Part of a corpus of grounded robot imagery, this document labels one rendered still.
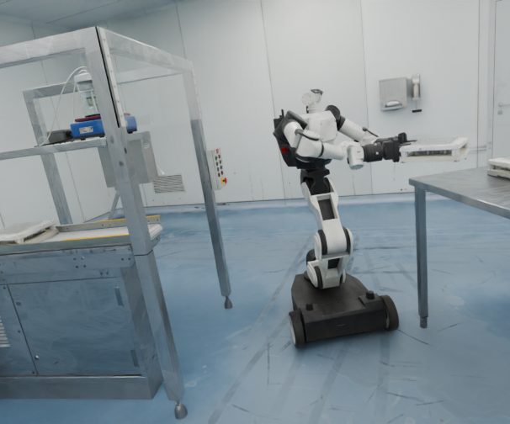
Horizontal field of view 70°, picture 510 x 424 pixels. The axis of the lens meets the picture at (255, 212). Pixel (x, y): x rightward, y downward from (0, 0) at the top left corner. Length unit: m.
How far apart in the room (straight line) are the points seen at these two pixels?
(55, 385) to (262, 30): 4.36
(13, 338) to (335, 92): 4.10
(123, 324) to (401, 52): 4.12
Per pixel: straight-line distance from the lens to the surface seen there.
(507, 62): 4.99
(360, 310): 2.16
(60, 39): 1.59
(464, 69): 4.92
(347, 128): 2.34
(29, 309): 2.15
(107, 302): 1.89
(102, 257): 1.73
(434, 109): 4.88
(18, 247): 1.95
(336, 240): 1.99
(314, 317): 2.10
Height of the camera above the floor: 1.29
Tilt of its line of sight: 15 degrees down
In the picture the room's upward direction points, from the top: 8 degrees counter-clockwise
